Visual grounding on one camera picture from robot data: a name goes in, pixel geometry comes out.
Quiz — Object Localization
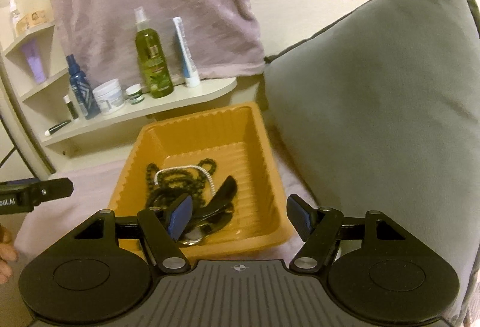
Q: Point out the purple tube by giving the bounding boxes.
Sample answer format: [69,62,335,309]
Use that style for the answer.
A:
[21,39,47,84]

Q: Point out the blue spray bottle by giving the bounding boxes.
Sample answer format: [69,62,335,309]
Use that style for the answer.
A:
[66,55,100,120]

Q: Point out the orange plastic tray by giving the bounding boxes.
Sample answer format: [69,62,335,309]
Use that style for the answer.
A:
[108,103,294,261]

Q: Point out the black sunglasses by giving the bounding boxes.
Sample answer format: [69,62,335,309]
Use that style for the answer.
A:
[178,176,238,247]

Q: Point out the person's left hand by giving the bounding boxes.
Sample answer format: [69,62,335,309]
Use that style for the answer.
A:
[0,225,18,285]

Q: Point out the small dark green bottle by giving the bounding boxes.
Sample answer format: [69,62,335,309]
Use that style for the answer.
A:
[63,94,80,122]

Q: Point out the grey pillow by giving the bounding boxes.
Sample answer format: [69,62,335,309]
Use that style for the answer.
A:
[264,0,479,315]

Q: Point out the green spray bottle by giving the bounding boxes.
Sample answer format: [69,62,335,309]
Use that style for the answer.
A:
[134,7,173,99]

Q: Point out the black bead necklace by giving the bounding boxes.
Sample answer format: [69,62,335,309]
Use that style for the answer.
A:
[144,157,219,215]

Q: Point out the white corner shelf unit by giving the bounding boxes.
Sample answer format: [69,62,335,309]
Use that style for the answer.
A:
[1,22,237,150]

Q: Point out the white cream jar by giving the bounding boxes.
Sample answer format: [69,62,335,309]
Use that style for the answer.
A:
[93,78,125,115]

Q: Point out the mauve hanging towel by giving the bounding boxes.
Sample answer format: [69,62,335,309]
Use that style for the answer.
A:
[50,0,264,86]

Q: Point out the small green-label jar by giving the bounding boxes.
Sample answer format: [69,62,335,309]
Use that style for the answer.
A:
[125,83,144,104]

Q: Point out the dark green lying tube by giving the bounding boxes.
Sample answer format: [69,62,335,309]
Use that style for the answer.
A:
[44,120,72,137]

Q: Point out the small clear bottle on shelf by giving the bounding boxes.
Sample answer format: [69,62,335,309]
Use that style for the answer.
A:
[9,0,21,38]

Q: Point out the pink bed blanket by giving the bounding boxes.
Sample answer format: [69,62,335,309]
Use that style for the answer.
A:
[15,160,318,265]

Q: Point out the blue and white tube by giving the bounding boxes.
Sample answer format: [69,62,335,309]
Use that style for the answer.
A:
[172,16,200,88]

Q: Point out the cardboard box on shelf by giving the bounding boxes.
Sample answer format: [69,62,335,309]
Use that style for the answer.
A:
[16,10,48,34]

